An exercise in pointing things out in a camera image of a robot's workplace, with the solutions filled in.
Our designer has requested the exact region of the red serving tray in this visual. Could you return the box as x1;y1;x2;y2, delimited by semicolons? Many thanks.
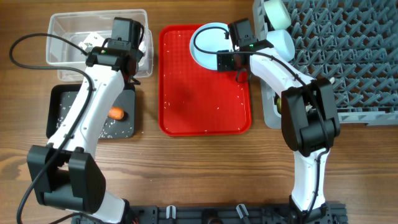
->
158;24;252;136

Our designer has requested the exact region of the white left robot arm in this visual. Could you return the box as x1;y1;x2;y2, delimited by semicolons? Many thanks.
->
27;17;144;223

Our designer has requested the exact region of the black waste tray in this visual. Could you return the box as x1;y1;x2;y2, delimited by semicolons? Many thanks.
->
46;84;136;139

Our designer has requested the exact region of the orange carrot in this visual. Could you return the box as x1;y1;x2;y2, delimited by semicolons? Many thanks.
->
108;107;124;120

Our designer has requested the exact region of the grey dishwasher rack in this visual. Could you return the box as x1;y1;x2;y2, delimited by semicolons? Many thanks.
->
252;0;398;129

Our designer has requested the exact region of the mint green bowl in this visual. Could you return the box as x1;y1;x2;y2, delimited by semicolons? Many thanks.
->
264;0;291;30

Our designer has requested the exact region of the large light blue plate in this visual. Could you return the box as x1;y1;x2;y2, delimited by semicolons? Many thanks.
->
190;22;233;70

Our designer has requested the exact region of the yellow plastic cup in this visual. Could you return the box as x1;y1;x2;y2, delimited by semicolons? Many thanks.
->
276;98;282;114

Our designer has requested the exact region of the light blue rice bowl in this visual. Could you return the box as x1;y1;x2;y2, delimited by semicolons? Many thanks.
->
266;30;295;62

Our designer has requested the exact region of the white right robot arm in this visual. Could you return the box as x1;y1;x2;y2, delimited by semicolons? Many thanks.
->
217;19;340;223

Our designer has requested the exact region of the white paper napkin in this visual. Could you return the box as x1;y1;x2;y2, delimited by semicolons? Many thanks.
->
78;32;149;66

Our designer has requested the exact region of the white plastic spoon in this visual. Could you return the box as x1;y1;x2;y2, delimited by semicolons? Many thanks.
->
305;77;335;112

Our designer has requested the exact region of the clear plastic bin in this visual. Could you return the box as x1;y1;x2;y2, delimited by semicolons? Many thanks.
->
46;9;154;78

